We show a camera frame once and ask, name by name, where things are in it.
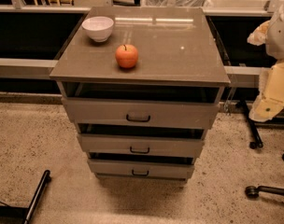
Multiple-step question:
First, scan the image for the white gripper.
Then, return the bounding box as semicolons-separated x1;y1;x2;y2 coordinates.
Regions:
247;21;284;122

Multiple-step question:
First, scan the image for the grey top drawer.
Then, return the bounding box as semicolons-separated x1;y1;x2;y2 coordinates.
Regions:
62;98;219;129

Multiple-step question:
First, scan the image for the grey drawer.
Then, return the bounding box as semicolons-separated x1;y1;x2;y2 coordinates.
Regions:
62;98;219;129
88;159;194;179
78;134;204;158

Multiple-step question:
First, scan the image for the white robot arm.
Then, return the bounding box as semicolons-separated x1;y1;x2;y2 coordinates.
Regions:
247;3;284;122

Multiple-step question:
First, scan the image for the grey drawer cabinet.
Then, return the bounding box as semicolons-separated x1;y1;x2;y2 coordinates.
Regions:
49;6;232;185

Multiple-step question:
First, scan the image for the grey bottom drawer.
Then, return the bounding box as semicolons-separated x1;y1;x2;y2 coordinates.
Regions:
88;159;194;179

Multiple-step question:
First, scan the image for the grey middle drawer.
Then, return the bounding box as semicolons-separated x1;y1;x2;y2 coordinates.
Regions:
78;134;204;158

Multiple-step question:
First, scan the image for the black chair base leg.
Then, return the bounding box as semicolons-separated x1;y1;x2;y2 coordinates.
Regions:
235;100;263;149

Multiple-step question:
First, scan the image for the black chair leg with caster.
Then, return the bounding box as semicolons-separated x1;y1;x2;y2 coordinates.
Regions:
245;186;284;199

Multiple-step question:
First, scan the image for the red apple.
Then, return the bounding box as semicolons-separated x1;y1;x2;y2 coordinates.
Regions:
115;44;138;69

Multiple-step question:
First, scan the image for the white bowl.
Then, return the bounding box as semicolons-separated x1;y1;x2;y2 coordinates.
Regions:
81;16;114;42

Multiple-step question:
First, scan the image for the black stand leg left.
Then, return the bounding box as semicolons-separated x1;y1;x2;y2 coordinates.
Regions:
0;170;51;224

